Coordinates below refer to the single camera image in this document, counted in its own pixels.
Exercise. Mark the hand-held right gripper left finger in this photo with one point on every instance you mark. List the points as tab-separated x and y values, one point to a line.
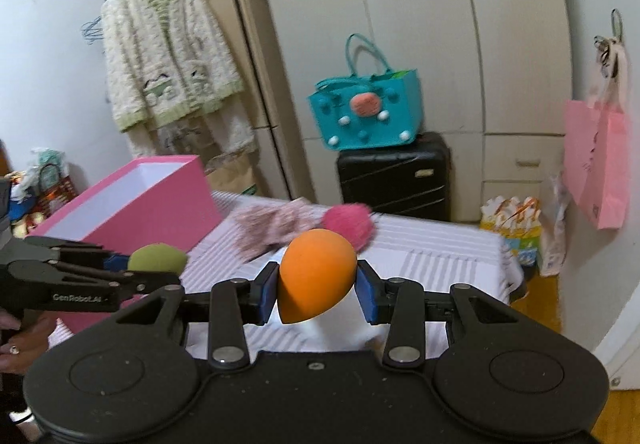
268	294

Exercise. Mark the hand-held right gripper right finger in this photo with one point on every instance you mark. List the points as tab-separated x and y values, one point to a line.
366	296

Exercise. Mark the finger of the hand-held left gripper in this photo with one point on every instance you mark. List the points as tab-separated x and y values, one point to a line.
150	281
116	262

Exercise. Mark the green makeup sponge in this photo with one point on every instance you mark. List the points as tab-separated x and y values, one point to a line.
157	258

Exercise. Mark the orange makeup sponge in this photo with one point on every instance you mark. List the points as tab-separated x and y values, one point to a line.
315	269

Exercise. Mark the pink cardboard box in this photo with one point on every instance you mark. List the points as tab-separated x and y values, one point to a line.
150	214

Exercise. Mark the pink floral scrunchie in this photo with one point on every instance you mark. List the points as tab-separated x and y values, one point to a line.
275	226

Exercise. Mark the pink fluffy pompom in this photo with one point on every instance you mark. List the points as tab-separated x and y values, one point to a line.
350	224

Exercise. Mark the person's left hand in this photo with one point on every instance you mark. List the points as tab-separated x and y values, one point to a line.
15	349

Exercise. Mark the striped tablecloth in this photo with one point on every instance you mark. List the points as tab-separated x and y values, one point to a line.
440	254

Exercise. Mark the red woven bag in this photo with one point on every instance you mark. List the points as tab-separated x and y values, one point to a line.
57	189

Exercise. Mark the black suitcase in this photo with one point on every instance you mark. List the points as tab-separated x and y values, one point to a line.
395	179

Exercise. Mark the brown paper bag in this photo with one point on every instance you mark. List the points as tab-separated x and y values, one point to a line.
232	177

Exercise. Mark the green white bag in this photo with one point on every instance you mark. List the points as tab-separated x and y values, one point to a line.
47	159

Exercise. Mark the yellow white gift bag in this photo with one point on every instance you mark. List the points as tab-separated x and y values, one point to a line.
512	229

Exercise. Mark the white fuzzy pajama pants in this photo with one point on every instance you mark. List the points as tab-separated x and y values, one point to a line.
220	134

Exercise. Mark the teal felt handbag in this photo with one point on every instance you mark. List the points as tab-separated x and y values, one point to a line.
365	129

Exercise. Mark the clear plastic bag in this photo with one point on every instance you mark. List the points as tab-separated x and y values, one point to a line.
552	229

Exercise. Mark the white fuzzy pajama jacket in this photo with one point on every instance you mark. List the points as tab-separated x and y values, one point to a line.
165	54

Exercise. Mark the black clothes rack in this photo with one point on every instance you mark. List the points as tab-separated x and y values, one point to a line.
250	74

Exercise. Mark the pink paper bag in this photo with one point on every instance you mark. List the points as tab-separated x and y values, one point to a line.
597	159

